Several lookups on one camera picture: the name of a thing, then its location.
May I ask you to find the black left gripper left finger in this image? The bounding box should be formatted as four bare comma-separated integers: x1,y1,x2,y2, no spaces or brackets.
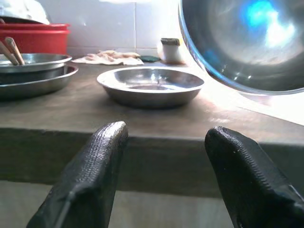
26,121,129,228

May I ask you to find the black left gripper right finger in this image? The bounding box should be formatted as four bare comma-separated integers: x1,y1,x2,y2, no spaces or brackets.
204,126,304,228

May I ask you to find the large steel mixing bowl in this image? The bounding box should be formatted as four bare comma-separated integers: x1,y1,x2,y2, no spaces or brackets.
178,0,304,96

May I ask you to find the small shallow steel bowl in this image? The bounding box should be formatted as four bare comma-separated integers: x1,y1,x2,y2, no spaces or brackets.
96,66,205,110

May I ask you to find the crumpled beige cloth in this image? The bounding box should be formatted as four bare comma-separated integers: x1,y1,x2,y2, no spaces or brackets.
71,49,145,66

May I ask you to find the dark steel bowl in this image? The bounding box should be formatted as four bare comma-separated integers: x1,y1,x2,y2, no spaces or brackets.
0,65,67,85

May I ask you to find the dark green scouring sponge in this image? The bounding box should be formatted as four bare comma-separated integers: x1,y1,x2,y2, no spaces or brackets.
139,55,160,63

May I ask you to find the white ceramic cup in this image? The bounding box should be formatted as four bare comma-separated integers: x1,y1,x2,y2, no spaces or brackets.
157,38,184,64

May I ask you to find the red plastic basin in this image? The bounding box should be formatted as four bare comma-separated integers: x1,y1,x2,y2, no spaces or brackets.
0,23,71,57

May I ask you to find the wooden chopstick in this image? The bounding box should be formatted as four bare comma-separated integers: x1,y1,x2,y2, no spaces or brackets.
0,40,20,66
4,36,26,66

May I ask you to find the white upturned bowl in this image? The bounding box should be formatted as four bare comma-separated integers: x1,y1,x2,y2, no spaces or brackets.
0,0,51,25

